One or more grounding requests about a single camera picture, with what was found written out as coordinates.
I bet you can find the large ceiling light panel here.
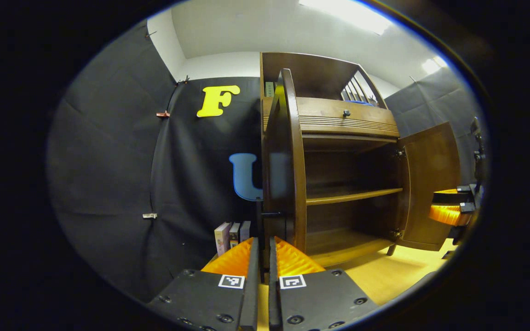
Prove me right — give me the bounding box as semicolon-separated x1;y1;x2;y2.
298;0;392;36

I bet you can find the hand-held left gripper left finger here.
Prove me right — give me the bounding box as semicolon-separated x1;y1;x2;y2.
148;237;260;331

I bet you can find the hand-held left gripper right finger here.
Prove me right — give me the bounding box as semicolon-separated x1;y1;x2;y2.
269;236;380;331

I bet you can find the black tripod stand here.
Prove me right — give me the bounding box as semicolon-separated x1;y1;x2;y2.
470;116;489;184

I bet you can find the wooden inner shelf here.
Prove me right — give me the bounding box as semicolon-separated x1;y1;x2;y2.
305;188;403;206

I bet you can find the wooden shoe cabinet door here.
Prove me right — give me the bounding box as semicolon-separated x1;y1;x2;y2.
396;121;461;251
260;68;308;258

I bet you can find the small ceiling light panel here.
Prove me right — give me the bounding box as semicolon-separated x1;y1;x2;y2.
421;56;449;75

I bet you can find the wooden double-door shoe cabinet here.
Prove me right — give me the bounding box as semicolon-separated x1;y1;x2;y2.
259;51;406;267

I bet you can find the pink book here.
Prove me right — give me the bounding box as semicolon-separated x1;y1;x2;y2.
214;222;232;257

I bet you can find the black backdrop cloth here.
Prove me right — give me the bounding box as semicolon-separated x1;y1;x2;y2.
385;68;482;184
46;21;265;302

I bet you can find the wooden drawer with black knob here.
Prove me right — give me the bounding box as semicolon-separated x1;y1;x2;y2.
263;97;400;138

